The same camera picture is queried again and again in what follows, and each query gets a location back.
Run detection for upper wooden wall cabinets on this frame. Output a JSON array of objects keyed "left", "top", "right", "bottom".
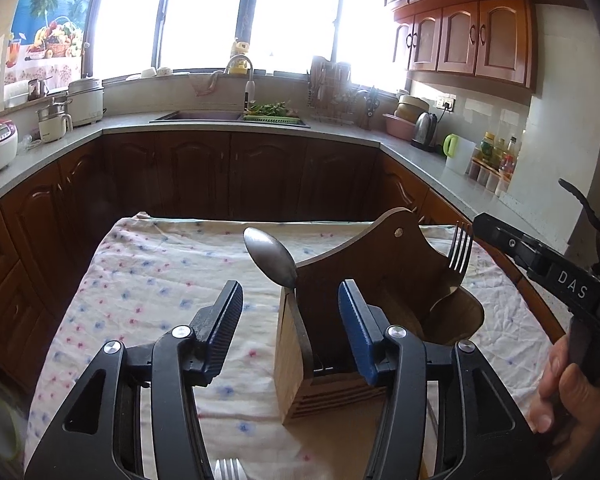
[{"left": 379, "top": 0, "right": 556, "bottom": 92}]

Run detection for white jug green handle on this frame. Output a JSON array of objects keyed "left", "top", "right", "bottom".
[{"left": 442, "top": 133, "right": 477, "bottom": 176}]

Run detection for person's right hand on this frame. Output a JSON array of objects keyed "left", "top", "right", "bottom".
[{"left": 527, "top": 335, "right": 600, "bottom": 477}]

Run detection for large white rice cooker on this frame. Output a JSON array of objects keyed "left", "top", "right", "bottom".
[{"left": 67, "top": 77, "right": 104, "bottom": 127}]

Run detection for kitchen sink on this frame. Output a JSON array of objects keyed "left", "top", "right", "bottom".
[{"left": 152, "top": 110, "right": 308, "bottom": 128}]

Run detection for tropical fruit poster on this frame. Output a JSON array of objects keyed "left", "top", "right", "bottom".
[{"left": 4, "top": 0, "right": 91, "bottom": 90}]

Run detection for pink plastic basin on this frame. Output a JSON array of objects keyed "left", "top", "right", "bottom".
[{"left": 382, "top": 114, "right": 415, "bottom": 141}]

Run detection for black pan handle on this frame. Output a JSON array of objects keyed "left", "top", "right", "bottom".
[{"left": 558, "top": 178, "right": 600, "bottom": 232}]

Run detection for wooden utensil holder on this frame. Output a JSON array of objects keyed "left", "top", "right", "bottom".
[{"left": 274, "top": 208, "right": 484, "bottom": 424}]

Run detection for steel spoon in holder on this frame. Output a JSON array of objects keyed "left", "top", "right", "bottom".
[{"left": 242, "top": 225, "right": 315, "bottom": 376}]

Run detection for lower wooden base cabinets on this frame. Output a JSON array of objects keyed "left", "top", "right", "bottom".
[{"left": 0, "top": 129, "right": 566, "bottom": 391}]

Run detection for white electric pot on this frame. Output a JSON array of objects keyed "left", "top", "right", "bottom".
[{"left": 36, "top": 100, "right": 73, "bottom": 143}]

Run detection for steel fork in holder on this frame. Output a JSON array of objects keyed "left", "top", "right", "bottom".
[{"left": 446, "top": 222, "right": 474, "bottom": 286}]

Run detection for dish drying rack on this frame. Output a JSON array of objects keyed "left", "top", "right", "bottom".
[{"left": 308, "top": 56, "right": 367, "bottom": 125}]

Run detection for floral white tablecloth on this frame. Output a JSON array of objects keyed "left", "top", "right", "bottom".
[{"left": 24, "top": 212, "right": 551, "bottom": 479}]

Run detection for steel fork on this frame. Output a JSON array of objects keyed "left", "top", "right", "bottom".
[
  {"left": 446, "top": 222, "right": 474, "bottom": 286},
  {"left": 213, "top": 457, "right": 248, "bottom": 480}
]

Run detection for steel electric kettle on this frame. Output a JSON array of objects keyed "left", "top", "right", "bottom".
[{"left": 411, "top": 112, "right": 438, "bottom": 152}]

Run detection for steel kitchen faucet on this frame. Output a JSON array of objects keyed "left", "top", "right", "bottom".
[{"left": 223, "top": 53, "right": 256, "bottom": 112}]

